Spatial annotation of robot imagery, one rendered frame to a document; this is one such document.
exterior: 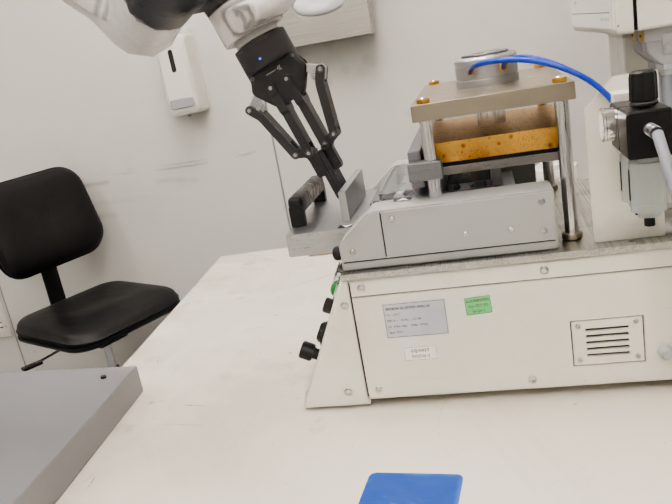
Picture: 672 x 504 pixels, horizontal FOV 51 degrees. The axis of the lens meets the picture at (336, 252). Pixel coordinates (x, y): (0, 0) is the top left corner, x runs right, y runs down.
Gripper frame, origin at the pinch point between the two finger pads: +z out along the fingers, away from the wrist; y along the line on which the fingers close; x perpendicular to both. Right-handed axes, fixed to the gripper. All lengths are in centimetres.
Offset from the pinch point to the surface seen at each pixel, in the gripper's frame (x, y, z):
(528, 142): 9.8, -25.3, 6.8
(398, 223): 16.1, -8.6, 7.4
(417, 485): 33.3, -1.3, 29.4
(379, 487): 33.4, 2.4, 28.1
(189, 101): -132, 69, -32
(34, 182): -118, 128, -34
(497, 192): 14.1, -20.0, 9.6
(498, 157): 9.5, -21.5, 6.9
